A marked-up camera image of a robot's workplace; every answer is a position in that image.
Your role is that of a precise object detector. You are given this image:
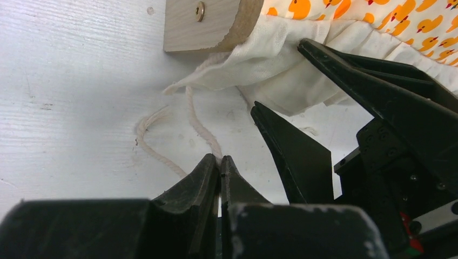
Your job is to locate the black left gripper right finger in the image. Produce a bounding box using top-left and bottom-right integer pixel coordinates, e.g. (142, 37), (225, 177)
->
(220, 156), (388, 258)

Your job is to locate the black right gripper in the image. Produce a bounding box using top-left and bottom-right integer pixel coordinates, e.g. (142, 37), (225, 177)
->
(250, 39), (457, 258)

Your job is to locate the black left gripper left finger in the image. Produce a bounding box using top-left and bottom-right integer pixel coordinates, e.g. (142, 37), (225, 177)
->
(1, 154), (219, 258)

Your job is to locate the cream cushion tie string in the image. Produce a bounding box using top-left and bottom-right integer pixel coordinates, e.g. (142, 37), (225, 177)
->
(134, 53), (230, 180)

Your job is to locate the orange patterned bed cushion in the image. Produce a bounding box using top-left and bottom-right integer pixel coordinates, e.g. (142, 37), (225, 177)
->
(164, 1), (457, 116)

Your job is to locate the wooden pet bed frame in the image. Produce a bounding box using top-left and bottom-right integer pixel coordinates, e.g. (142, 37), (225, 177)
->
(163, 0), (264, 52)

